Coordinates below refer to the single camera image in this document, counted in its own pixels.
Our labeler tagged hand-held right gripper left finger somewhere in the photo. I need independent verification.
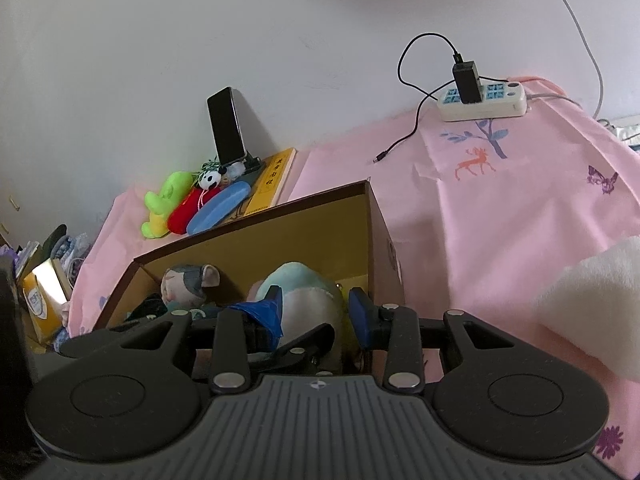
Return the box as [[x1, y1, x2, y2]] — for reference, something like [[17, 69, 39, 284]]
[[60, 285, 284, 395]]

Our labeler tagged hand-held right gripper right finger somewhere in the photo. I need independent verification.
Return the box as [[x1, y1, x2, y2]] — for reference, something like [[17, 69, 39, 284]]
[[348, 287, 531, 393]]

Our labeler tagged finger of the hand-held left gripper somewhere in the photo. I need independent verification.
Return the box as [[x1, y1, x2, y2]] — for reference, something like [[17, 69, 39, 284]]
[[250, 323, 337, 372]]

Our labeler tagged pastel teal pink plush toy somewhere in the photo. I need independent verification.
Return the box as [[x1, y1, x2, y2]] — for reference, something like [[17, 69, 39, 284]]
[[247, 261, 351, 376]]

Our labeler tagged brown cardboard box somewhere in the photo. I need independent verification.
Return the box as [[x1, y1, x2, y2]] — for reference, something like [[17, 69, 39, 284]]
[[92, 180, 406, 376]]

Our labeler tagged white fluffy cloth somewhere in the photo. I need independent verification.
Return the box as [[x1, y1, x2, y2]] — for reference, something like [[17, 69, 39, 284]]
[[532, 235, 640, 381]]

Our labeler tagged yellow carton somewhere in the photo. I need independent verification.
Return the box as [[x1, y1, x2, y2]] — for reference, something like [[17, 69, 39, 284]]
[[22, 260, 68, 346]]

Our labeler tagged grey mouse plush toy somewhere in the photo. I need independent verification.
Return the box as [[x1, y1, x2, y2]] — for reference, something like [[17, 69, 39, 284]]
[[160, 264, 223, 311]]

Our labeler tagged patterned bag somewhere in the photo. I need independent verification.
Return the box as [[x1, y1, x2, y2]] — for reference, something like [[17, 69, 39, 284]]
[[54, 232, 92, 286]]

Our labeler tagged blue glasses case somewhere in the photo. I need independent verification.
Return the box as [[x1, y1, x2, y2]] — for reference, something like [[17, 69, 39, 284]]
[[187, 181, 251, 235]]

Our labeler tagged red plush toy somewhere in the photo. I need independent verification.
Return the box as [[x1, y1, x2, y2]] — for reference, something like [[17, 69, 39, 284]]
[[167, 187, 221, 235]]

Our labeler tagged yellow book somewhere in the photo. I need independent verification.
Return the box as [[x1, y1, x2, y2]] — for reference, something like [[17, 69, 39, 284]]
[[242, 147, 297, 216]]

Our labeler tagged black phone stand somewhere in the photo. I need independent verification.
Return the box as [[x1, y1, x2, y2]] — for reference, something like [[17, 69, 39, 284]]
[[217, 152, 264, 181]]

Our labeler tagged small bright green plush toy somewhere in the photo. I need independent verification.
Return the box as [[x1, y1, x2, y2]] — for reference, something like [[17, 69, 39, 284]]
[[141, 171, 194, 240]]

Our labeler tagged pink printed sheet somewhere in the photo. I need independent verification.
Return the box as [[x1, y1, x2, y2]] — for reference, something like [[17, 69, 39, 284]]
[[65, 77, 640, 480]]

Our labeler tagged black smartphone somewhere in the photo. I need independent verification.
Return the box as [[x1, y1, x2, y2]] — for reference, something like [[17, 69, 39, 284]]
[[207, 86, 248, 161]]

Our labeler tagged white power strip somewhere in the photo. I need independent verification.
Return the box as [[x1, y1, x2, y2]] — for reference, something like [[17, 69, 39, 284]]
[[437, 79, 528, 122]]

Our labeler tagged black charger plug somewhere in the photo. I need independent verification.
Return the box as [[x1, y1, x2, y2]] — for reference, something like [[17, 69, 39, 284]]
[[452, 61, 482, 105]]

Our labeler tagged black charging cable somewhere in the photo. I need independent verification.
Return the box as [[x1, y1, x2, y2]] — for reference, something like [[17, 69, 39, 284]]
[[374, 33, 463, 163]]

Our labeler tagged power strip cord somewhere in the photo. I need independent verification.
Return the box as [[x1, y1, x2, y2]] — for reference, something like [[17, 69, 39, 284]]
[[507, 75, 583, 107]]

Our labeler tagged white wall cable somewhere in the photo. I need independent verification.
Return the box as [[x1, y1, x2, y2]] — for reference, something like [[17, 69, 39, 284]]
[[535, 0, 605, 121]]

